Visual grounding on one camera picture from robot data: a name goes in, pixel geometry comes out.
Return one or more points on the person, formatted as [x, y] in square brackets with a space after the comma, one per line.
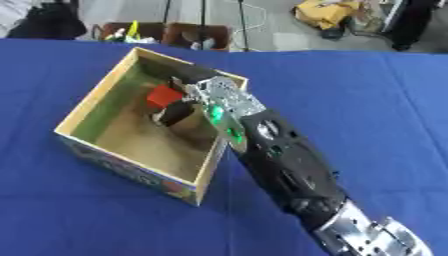
[411, 23]

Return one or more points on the black tripod leg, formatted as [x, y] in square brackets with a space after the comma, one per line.
[243, 26]
[203, 20]
[167, 10]

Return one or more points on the yellow bag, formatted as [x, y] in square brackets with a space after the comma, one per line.
[326, 11]

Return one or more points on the tan cardboard box green inside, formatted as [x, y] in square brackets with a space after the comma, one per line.
[146, 150]

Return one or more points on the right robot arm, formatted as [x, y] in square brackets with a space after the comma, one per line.
[291, 166]

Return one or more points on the brown cardboard box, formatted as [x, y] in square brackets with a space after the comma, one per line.
[149, 30]
[198, 35]

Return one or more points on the black bag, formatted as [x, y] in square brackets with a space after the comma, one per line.
[48, 20]

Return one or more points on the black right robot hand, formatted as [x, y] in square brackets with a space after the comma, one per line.
[178, 113]

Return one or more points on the red block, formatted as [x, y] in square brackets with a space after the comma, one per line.
[163, 96]

